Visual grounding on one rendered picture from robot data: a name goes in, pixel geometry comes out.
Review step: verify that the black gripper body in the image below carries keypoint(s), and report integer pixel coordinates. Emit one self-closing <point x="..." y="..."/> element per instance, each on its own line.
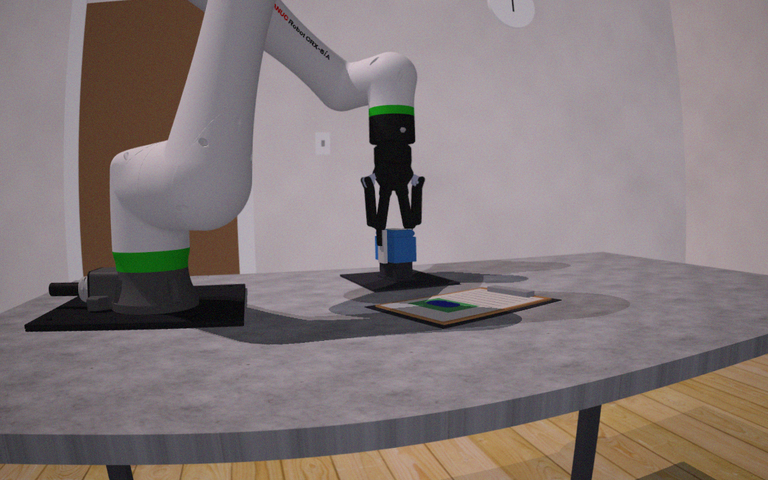
<point x="392" y="158"/>

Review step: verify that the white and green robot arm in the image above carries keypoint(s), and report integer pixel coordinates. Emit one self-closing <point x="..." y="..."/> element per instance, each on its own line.
<point x="200" y="178"/>

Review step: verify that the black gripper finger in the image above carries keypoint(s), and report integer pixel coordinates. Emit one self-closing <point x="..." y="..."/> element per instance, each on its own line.
<point x="378" y="219"/>
<point x="411" y="217"/>

